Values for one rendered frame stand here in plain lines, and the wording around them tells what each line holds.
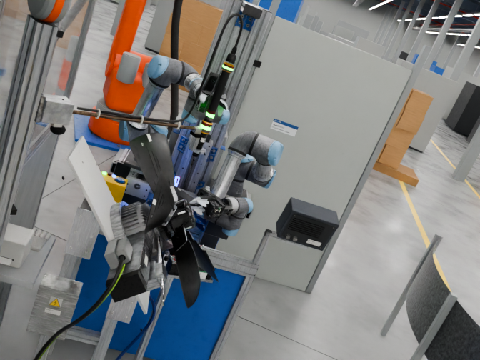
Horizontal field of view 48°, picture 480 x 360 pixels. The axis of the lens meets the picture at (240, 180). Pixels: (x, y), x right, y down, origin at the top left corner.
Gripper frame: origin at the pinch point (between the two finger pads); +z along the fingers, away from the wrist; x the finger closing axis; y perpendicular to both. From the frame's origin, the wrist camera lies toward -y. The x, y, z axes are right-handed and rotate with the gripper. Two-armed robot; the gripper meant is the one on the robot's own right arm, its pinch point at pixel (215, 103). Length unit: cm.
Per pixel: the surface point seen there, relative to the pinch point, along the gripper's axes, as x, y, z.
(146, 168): 17.8, 32.1, 2.0
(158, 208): 14.7, 35.1, 28.5
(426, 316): -186, 96, -33
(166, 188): 13.4, 29.1, 23.7
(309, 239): -78, 57, -20
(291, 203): -62, 42, -25
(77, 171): 43, 34, 16
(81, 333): 23, 108, 10
